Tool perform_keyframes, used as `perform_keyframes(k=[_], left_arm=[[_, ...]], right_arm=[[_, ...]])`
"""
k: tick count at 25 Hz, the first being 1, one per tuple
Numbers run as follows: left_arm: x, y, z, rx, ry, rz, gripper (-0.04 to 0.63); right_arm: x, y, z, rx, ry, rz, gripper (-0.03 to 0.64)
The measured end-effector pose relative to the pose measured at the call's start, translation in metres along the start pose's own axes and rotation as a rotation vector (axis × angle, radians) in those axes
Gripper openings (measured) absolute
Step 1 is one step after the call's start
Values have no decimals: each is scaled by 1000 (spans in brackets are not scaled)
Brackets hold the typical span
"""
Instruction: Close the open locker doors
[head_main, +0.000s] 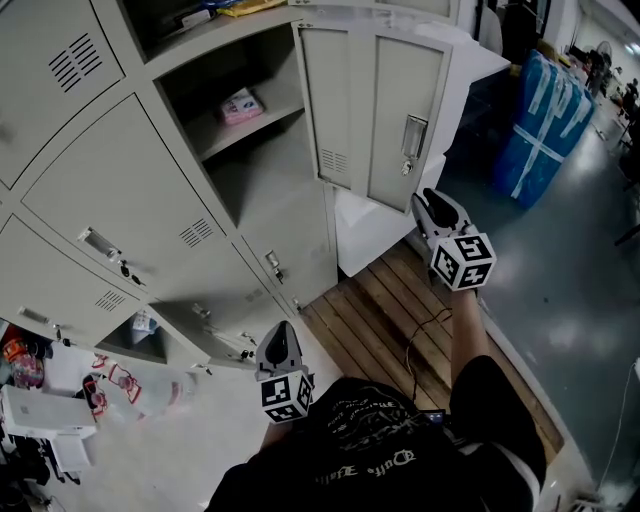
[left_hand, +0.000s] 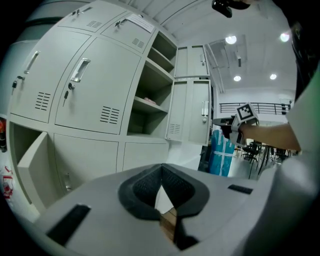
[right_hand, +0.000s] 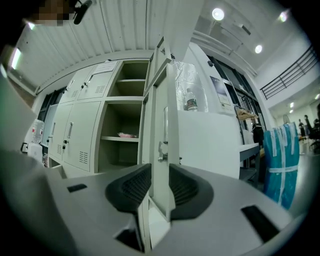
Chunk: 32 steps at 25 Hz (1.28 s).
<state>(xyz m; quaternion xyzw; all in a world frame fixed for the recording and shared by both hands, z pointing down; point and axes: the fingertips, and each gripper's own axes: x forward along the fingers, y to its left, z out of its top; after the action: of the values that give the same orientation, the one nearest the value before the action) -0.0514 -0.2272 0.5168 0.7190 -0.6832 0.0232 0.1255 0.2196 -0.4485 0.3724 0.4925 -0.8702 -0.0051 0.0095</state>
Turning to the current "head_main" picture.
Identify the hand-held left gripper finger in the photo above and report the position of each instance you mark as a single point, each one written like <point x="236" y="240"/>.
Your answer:
<point x="270" y="350"/>
<point x="292" y="350"/>

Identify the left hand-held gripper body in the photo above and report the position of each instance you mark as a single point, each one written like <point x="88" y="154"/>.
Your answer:
<point x="285" y="395"/>

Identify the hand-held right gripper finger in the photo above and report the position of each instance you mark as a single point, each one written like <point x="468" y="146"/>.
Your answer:
<point x="425" y="215"/>
<point x="455" y="215"/>

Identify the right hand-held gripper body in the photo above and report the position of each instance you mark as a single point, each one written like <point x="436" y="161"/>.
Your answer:
<point x="465" y="265"/>

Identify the grey metal locker cabinet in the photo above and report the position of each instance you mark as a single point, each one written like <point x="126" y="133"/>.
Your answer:
<point x="125" y="175"/>

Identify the person's left forearm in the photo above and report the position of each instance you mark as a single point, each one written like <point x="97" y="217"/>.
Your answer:
<point x="277" y="435"/>

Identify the person's right forearm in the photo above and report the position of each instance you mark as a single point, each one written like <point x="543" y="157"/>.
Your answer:
<point x="470" y="330"/>

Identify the wooden slat pallet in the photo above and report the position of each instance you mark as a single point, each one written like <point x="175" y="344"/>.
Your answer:
<point x="360" y="320"/>

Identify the person's black t-shirt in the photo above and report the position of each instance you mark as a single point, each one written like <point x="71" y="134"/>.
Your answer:
<point x="375" y="450"/>

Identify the blue wrapped bundle white tape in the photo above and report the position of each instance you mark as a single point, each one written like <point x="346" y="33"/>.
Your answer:
<point x="545" y="125"/>

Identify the blue white packet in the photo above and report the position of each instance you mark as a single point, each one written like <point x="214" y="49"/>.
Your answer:
<point x="144" y="321"/>

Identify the small black screen device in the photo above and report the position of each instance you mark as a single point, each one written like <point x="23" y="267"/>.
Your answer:
<point x="432" y="417"/>

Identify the cardboard box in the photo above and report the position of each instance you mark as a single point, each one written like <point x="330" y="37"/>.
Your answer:
<point x="552" y="55"/>

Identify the pink tissue packet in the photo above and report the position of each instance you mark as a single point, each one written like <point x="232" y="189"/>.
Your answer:
<point x="241" y="106"/>

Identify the black standing fan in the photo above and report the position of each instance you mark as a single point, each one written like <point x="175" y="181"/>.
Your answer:
<point x="604" y="47"/>

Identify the white water dispenser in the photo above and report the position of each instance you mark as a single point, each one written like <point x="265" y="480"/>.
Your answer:
<point x="45" y="410"/>

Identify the colourful patterned backpack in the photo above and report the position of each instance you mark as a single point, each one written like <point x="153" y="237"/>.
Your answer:
<point x="30" y="372"/>

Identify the orange black bag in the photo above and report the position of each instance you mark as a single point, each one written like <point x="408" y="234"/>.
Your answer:
<point x="17" y="349"/>

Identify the black office chair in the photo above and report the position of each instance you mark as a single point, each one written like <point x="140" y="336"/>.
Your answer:
<point x="30" y="475"/>

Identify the yellow snack packet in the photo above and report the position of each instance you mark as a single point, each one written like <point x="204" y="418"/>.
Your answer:
<point x="250" y="6"/>

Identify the blue flat packet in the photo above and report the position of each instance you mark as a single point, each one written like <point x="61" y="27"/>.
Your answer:
<point x="215" y="2"/>

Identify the black white box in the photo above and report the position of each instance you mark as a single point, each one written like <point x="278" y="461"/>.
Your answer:
<point x="192" y="17"/>

